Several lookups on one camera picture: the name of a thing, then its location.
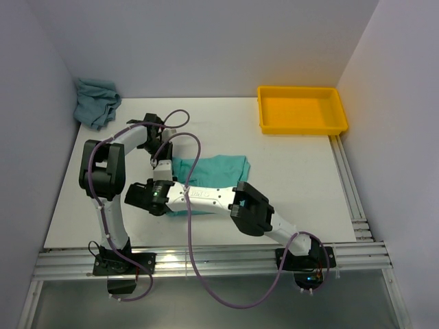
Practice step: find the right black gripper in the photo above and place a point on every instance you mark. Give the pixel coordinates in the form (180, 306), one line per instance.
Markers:
(151, 183)

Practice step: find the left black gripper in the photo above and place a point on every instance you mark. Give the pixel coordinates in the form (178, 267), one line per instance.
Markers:
(168, 155)

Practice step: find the aluminium front rail frame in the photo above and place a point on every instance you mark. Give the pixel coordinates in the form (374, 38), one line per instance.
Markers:
(77, 264)

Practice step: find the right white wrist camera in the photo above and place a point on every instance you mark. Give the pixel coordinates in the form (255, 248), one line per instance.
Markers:
(163, 171)

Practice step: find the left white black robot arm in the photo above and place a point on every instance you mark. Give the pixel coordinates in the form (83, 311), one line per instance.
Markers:
(103, 177)

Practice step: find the teal green t-shirt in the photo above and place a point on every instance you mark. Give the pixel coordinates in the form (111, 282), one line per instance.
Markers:
(220, 171)

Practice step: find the aluminium right side rail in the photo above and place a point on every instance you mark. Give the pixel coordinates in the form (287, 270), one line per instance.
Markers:
(350, 181)

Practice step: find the yellow plastic tray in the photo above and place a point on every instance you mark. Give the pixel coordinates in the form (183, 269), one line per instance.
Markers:
(299, 110)

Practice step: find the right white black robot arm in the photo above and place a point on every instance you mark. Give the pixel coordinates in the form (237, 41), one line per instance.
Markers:
(249, 210)

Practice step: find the crumpled grey-blue t-shirt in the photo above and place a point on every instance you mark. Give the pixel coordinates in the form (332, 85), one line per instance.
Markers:
(97, 102)

